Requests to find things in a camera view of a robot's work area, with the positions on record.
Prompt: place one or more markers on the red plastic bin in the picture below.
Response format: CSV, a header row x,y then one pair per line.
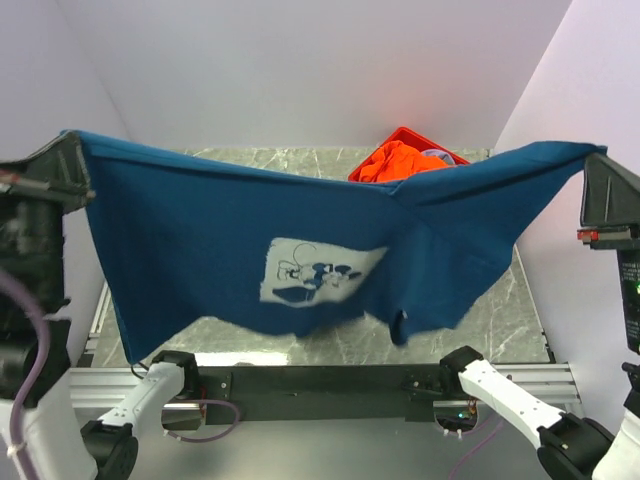
x,y
418,141

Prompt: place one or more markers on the blue mickey t shirt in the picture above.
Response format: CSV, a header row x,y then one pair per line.
x,y
180,238

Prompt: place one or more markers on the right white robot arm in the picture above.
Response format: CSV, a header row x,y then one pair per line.
x,y
569,446

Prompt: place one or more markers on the aluminium rail frame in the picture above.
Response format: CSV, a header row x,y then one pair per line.
x,y
103,388

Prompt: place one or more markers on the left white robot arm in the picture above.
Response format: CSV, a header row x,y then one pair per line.
x,y
38,423

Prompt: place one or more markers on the black base beam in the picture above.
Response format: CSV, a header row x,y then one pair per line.
x,y
345,392

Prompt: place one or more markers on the orange t shirt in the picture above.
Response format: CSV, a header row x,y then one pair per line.
x,y
395,161

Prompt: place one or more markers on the lavender t shirt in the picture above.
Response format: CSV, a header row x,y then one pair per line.
x,y
445,156

